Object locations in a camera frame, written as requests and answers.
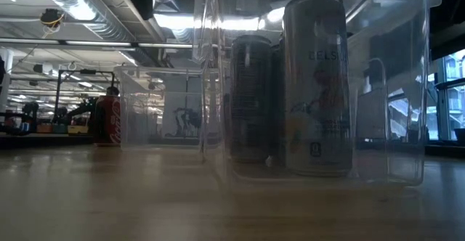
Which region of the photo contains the bright light panel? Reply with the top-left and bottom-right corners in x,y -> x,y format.
154,12 -> 288,31

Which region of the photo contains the window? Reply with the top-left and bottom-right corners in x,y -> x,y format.
434,48 -> 465,142

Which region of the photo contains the grey junction box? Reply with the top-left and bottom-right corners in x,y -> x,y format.
235,0 -> 259,13

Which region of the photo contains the yellow box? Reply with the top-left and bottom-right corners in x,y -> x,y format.
67,124 -> 90,136

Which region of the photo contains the black device with yellow cable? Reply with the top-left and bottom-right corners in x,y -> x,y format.
39,8 -> 65,35

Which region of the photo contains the clear plastic bin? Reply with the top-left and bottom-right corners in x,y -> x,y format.
113,65 -> 204,152
191,0 -> 455,187
355,57 -> 389,146

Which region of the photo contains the red Coca-Cola can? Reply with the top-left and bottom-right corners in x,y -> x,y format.
93,94 -> 122,147

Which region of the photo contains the long white conduit rail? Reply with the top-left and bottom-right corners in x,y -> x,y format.
0,37 -> 204,52

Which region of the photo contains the black background rig frame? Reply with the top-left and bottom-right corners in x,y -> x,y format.
54,69 -> 116,124

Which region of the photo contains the white poster board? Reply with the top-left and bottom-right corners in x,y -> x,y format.
161,91 -> 203,139

